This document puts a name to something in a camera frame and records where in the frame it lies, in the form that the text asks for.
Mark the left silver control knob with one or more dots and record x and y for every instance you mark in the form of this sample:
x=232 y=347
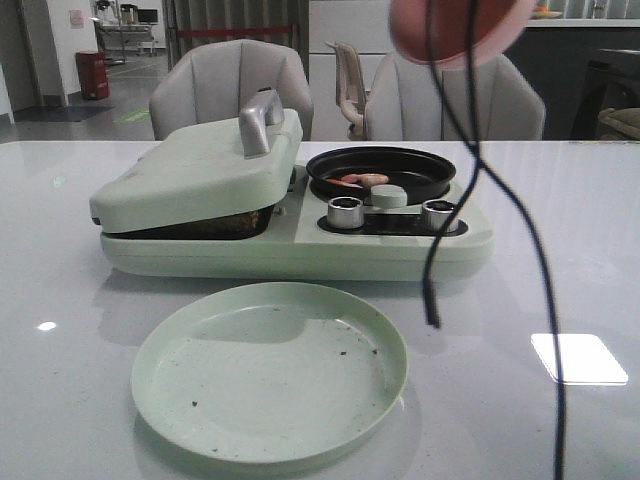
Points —
x=345 y=213

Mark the cooked shrimp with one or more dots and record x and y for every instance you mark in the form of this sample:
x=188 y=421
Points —
x=360 y=180

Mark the breakfast maker hinged lid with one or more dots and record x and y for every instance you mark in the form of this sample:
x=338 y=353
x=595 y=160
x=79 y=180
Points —
x=204 y=171

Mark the beige folding chair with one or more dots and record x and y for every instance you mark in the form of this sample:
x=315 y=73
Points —
x=351 y=95

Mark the left grey upholstered chair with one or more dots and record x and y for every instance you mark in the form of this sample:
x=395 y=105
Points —
x=214 y=81

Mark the dark grey kitchen counter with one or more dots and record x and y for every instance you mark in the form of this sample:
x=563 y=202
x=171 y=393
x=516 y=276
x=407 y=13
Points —
x=553 y=56

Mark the mint green round plate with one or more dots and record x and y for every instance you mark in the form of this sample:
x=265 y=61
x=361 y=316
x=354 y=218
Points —
x=272 y=374

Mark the right grey upholstered chair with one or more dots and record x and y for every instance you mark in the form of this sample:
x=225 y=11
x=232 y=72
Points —
x=404 y=104

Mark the grey upholstered chair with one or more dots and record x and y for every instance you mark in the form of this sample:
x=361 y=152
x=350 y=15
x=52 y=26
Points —
x=214 y=81
x=404 y=104

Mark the right silver control knob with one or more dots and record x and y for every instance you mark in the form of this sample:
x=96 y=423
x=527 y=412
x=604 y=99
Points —
x=434 y=214

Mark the pink plastic bowl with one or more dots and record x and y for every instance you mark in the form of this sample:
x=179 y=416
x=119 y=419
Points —
x=444 y=33

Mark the red trash bin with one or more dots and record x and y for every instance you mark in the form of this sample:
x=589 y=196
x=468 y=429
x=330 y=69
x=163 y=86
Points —
x=92 y=74

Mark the bread slice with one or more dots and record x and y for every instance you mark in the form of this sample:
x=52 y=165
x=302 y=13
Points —
x=241 y=225

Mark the red barrier tape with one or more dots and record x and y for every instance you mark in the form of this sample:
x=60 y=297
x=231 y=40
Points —
x=237 y=32

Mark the silver control knob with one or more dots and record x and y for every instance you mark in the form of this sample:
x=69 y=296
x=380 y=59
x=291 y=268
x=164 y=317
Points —
x=434 y=214
x=345 y=213

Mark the mint green breakfast maker base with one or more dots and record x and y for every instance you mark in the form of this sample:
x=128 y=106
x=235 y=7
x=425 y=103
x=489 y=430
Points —
x=293 y=247

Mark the black round frying pan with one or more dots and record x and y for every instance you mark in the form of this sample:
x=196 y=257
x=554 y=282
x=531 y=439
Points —
x=422 y=175

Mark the white refrigerator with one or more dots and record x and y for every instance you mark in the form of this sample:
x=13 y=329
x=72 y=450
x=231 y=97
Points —
x=362 y=24

